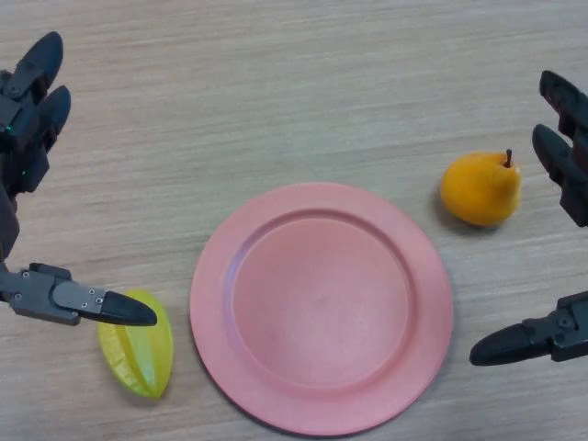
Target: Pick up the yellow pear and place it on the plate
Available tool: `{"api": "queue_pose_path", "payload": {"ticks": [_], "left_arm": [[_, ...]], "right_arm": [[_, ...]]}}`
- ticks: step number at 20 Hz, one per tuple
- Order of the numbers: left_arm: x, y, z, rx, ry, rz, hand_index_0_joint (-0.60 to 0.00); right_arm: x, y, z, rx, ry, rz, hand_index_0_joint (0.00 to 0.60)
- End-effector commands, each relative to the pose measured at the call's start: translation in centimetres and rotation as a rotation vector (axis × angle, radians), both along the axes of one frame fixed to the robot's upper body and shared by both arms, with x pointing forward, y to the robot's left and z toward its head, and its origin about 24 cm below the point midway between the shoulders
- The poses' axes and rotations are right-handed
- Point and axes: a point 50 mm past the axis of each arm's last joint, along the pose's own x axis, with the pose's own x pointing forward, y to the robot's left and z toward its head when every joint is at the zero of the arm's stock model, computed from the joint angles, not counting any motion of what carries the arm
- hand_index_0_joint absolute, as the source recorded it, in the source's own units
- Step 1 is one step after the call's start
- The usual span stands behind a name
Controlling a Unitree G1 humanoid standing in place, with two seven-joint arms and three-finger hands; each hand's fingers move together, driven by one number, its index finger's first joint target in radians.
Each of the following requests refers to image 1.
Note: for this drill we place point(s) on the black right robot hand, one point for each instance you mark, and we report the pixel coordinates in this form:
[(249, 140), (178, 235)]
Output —
[(567, 179)]

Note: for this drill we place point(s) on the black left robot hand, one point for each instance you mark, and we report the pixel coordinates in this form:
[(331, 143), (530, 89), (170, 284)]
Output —
[(27, 133)]

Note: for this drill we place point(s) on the yellow orange pear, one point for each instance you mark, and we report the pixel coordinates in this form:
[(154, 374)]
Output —
[(480, 190)]

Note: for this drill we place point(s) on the pink round plate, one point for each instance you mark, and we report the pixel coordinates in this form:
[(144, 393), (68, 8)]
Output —
[(321, 308)]

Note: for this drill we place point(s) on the yellow starfruit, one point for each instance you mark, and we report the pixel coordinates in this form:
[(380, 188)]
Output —
[(138, 358)]

